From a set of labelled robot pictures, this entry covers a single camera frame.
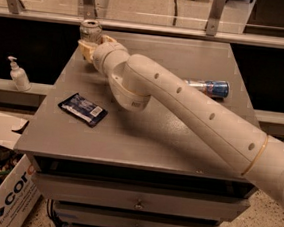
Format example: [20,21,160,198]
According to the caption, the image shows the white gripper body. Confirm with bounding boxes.
[93,42,130,77]

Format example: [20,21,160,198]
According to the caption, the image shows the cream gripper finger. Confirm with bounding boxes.
[101,34,117,44]
[77,39,97,63]

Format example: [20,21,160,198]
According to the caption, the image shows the silver green 7up can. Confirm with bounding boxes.
[80,19,103,44]

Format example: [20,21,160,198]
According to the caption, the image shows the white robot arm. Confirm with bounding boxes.
[78,35,284,209]

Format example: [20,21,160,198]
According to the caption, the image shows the blue silver redbull can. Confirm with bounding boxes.
[184,79,230,99]

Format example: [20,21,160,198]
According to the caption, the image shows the dark blue snack packet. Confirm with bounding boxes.
[58,93,108,128]

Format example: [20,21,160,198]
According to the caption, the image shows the white pump soap bottle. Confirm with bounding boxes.
[8,56,31,92]

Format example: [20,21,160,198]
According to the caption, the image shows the white paper sheet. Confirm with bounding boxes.
[0,113,29,150]

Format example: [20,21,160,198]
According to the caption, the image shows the grey drawer cabinet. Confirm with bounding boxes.
[6,23,273,227]

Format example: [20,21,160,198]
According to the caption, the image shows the top grey drawer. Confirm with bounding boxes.
[33,173,250,222]

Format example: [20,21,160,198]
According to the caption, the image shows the grey drawer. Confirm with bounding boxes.
[54,203,218,227]
[33,173,250,222]

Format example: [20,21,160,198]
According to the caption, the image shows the lower grey drawer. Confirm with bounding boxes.
[54,203,218,227]

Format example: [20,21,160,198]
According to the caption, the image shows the white cardboard box with logo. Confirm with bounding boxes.
[0,155,41,227]

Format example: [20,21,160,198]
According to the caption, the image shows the metal railing post right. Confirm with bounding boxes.
[205,0,226,36]

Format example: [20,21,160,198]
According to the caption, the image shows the black cables under cabinet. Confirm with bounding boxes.
[44,199,71,227]

